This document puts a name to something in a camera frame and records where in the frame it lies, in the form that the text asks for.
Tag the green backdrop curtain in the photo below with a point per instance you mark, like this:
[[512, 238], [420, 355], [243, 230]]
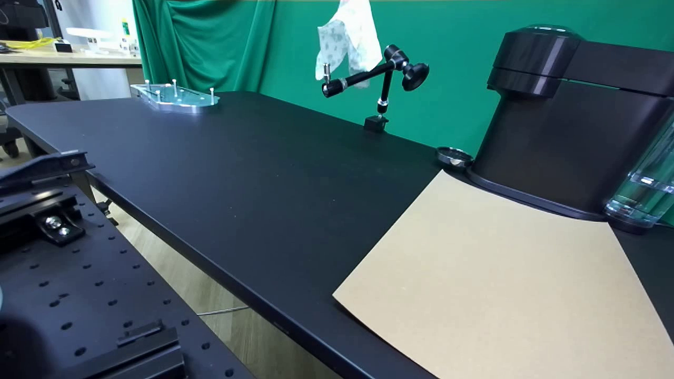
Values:
[[270, 46]]

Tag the black perforated breadboard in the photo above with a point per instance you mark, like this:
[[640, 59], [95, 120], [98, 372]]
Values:
[[78, 301]]

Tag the black coffee machine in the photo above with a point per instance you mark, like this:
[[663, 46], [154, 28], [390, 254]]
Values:
[[572, 119]]

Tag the black articulated stand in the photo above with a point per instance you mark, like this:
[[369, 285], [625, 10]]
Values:
[[394, 59]]

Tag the clear water tank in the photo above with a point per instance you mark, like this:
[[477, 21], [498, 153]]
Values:
[[646, 191]]

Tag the white cloth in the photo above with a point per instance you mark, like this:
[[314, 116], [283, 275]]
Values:
[[348, 37]]

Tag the black mounting rail bracket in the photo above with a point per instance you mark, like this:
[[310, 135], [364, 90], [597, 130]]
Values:
[[43, 191]]

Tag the background wooden desk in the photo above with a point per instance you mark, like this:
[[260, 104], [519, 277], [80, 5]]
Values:
[[33, 53]]

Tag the brown paper sheet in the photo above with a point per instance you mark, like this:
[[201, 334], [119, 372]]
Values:
[[469, 285]]

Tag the small black round cap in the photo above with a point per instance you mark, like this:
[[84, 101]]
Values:
[[454, 159]]

